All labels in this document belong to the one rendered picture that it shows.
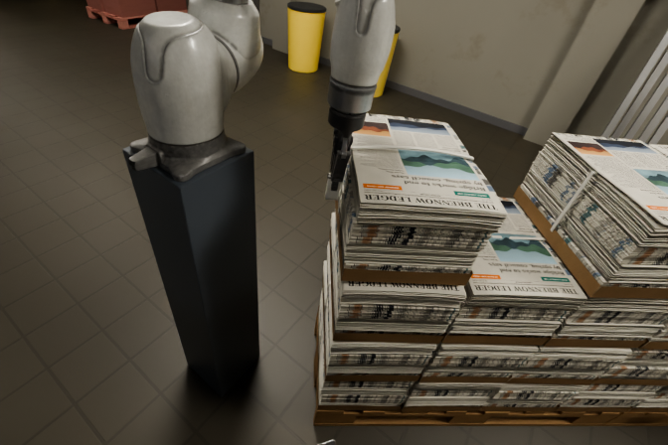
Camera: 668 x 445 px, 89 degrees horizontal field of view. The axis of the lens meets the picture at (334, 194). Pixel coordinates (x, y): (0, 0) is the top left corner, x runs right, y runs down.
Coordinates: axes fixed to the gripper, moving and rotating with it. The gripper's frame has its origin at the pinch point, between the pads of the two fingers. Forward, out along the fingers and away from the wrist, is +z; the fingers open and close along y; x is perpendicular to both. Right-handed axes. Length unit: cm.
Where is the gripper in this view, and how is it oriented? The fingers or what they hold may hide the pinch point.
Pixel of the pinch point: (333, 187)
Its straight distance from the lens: 80.3
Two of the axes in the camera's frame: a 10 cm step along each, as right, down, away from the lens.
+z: -1.5, 7.7, 6.2
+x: -9.9, -0.9, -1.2
